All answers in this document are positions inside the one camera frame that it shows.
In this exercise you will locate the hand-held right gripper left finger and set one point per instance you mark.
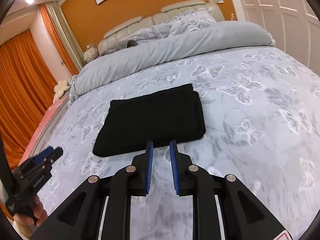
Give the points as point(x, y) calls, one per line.
point(149, 165)

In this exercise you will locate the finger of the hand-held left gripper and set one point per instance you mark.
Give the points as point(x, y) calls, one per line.
point(56, 153)
point(46, 152)

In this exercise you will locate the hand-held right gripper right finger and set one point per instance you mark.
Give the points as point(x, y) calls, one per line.
point(173, 167)

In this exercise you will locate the black pants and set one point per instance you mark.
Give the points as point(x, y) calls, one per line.
point(150, 115)

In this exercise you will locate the person's left hand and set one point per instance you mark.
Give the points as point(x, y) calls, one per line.
point(40, 210)

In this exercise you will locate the pink cloth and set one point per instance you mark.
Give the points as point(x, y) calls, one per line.
point(47, 120)

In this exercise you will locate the white flower plush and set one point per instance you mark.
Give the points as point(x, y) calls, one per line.
point(61, 87)

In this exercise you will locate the wide orange curtain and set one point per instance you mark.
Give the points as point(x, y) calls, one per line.
point(20, 80)

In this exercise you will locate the bed with grey floral cover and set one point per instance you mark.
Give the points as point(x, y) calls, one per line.
point(250, 130)

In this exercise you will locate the beige decorative ornament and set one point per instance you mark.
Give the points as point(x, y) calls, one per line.
point(90, 53)

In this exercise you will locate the grey rolled duvet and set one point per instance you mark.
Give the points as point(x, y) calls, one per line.
point(150, 55)

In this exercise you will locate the narrow orange curtain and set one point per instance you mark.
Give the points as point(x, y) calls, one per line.
point(57, 42)

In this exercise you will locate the beige padded headboard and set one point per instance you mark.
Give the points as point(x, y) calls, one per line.
point(140, 25)

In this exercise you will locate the butterfly print pillow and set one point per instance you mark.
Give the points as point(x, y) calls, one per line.
point(190, 20)

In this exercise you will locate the white wardrobe doors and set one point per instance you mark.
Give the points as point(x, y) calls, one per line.
point(275, 10)

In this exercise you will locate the white wall control panel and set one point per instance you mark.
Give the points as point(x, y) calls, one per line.
point(217, 0)

